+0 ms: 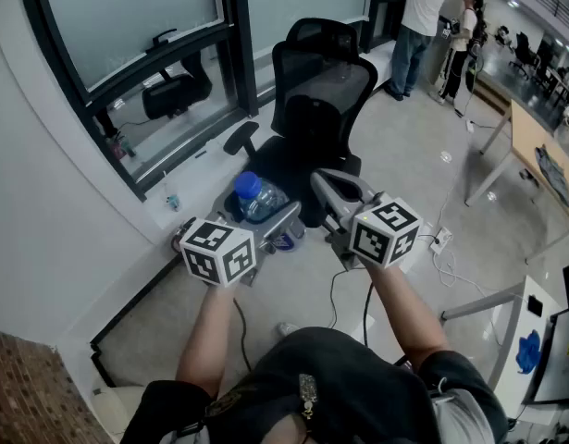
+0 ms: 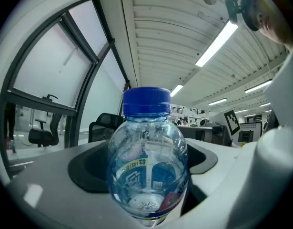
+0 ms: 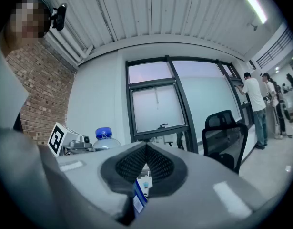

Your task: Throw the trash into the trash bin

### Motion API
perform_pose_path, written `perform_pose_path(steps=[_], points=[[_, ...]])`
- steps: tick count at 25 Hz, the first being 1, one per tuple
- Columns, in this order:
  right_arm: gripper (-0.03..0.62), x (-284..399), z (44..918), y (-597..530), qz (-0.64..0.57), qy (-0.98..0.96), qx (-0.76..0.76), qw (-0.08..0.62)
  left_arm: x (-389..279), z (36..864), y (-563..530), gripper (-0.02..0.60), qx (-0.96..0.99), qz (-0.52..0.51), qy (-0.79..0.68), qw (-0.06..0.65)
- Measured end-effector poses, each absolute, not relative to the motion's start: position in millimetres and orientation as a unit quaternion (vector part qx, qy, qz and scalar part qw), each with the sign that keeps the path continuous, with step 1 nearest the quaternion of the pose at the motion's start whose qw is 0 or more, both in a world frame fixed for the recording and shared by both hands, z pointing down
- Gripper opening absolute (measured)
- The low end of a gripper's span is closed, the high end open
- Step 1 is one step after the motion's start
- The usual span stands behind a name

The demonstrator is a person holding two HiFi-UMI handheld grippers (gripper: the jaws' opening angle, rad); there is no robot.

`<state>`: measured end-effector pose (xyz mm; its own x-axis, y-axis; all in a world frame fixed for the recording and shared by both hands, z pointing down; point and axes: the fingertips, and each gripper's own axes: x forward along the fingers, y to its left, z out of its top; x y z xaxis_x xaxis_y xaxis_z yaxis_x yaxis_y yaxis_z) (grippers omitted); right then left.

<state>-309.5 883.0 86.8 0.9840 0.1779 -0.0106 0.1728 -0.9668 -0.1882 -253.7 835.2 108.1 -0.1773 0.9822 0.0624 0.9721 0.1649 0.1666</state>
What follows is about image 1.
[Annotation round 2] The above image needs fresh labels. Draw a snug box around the black mesh office chair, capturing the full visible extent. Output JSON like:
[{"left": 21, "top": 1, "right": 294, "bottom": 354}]
[{"left": 222, "top": 18, "right": 380, "bottom": 230}]

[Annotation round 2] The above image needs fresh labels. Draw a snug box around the black computer monitor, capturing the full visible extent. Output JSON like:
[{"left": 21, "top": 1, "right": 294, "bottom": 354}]
[{"left": 528, "top": 306, "right": 569, "bottom": 406}]

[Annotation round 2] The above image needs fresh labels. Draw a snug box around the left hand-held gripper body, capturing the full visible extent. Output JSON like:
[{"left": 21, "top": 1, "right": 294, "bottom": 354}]
[{"left": 179, "top": 217, "right": 277, "bottom": 290}]

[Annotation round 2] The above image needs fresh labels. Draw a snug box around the wooden top desk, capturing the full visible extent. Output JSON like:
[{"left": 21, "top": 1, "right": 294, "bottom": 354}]
[{"left": 464, "top": 98, "right": 569, "bottom": 264}]

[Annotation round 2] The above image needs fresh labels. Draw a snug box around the clear bottle with blue cap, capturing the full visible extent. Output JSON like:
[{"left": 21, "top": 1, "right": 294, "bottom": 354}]
[{"left": 232, "top": 171, "right": 308, "bottom": 252}]

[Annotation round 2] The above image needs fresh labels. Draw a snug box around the grey cloth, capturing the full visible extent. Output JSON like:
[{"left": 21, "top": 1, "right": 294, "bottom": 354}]
[{"left": 534, "top": 144, "right": 569, "bottom": 208}]

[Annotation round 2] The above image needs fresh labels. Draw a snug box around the right hand-held gripper black cable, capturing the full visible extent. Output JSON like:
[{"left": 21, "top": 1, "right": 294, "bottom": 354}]
[{"left": 328, "top": 265, "right": 376, "bottom": 347}]

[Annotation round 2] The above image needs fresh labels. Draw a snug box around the left hand-held gripper black cable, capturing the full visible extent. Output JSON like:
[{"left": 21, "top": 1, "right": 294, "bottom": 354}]
[{"left": 231, "top": 297, "right": 254, "bottom": 372}]

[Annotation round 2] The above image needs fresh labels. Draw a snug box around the blue plastic bag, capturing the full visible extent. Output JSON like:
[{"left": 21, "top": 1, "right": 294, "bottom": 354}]
[{"left": 516, "top": 329, "right": 543, "bottom": 376}]

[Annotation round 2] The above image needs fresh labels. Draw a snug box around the white power cable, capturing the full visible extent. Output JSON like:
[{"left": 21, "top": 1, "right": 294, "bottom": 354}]
[{"left": 431, "top": 246, "right": 502, "bottom": 295}]

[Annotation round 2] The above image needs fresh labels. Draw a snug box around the person's left forearm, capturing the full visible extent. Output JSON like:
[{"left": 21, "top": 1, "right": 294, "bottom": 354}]
[{"left": 175, "top": 283, "right": 248, "bottom": 400}]

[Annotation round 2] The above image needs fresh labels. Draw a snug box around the glittery pendant keychain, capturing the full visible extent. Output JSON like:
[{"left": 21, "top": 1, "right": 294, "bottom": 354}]
[{"left": 296, "top": 372, "right": 318, "bottom": 421}]

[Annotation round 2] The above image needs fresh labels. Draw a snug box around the black window handle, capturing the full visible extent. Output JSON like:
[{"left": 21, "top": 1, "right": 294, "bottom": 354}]
[{"left": 152, "top": 28, "right": 179, "bottom": 48}]

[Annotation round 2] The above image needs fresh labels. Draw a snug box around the hand-held gripper black cable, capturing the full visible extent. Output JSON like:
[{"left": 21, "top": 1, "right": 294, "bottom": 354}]
[
  {"left": 328, "top": 265, "right": 376, "bottom": 347},
  {"left": 231, "top": 297, "right": 254, "bottom": 372}
]

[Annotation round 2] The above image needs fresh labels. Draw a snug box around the white power strip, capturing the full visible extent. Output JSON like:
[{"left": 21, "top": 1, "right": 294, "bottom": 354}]
[{"left": 429, "top": 226, "right": 454, "bottom": 254}]

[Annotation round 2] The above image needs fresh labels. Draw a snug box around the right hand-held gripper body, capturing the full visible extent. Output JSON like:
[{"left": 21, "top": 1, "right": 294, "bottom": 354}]
[{"left": 328, "top": 191, "right": 425, "bottom": 268}]

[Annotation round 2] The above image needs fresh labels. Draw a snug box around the person's right forearm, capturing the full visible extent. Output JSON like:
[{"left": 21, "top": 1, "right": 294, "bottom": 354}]
[{"left": 366, "top": 260, "right": 451, "bottom": 370}]

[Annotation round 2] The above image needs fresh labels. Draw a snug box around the person's black shirt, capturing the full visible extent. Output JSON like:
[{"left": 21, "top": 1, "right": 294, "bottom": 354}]
[{"left": 121, "top": 326, "right": 510, "bottom": 444}]

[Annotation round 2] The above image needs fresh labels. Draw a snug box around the white desk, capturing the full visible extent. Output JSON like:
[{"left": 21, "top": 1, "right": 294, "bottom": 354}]
[{"left": 439, "top": 274, "right": 569, "bottom": 390}]

